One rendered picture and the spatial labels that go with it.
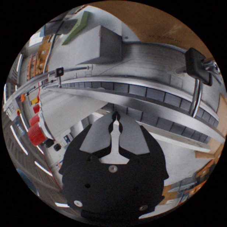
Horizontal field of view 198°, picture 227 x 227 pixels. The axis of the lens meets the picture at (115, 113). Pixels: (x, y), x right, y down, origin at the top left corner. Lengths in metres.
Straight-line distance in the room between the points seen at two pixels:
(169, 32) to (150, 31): 0.04
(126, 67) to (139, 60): 0.04
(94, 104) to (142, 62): 0.15
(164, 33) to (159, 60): 0.09
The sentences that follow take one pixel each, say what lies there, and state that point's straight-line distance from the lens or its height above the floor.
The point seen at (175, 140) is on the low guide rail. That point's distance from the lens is 0.16.
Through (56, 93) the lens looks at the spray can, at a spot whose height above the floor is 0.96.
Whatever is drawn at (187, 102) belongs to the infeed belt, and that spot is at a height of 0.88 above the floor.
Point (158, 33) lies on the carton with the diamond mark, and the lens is 0.16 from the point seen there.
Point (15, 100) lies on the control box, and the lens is 0.67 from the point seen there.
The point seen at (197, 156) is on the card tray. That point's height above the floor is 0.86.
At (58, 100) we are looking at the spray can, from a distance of 0.19.
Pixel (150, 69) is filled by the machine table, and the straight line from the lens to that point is 0.20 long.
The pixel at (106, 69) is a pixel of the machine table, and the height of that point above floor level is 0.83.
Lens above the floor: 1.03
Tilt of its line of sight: 46 degrees down
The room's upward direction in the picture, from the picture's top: 129 degrees counter-clockwise
